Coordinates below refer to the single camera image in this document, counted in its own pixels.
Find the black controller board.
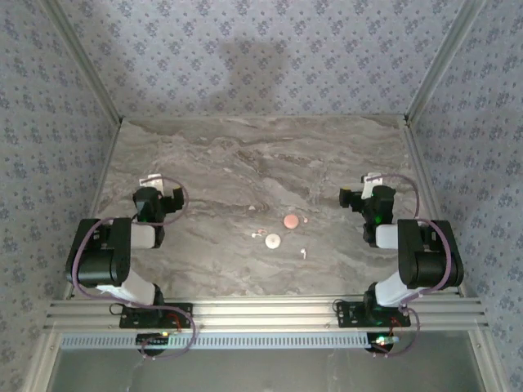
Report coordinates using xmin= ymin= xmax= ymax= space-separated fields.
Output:
xmin=366 ymin=332 xmax=400 ymax=353
xmin=136 ymin=332 xmax=171 ymax=349

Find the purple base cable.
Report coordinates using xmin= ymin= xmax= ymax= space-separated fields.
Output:
xmin=140 ymin=310 xmax=198 ymax=361
xmin=369 ymin=305 xmax=422 ymax=359

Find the aluminium mounting rail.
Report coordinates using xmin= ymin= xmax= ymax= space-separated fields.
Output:
xmin=44 ymin=296 xmax=489 ymax=332

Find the aluminium frame post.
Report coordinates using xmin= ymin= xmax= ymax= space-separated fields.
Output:
xmin=42 ymin=0 xmax=124 ymax=123
xmin=469 ymin=329 xmax=507 ymax=392
xmin=403 ymin=0 xmax=488 ymax=123
xmin=24 ymin=330 xmax=62 ymax=392

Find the grey slotted cable duct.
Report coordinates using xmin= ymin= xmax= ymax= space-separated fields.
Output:
xmin=60 ymin=331 xmax=377 ymax=351

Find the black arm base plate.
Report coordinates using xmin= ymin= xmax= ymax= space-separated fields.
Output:
xmin=118 ymin=302 xmax=194 ymax=329
xmin=335 ymin=300 xmax=411 ymax=327

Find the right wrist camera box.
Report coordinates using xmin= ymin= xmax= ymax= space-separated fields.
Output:
xmin=360 ymin=172 xmax=385 ymax=198

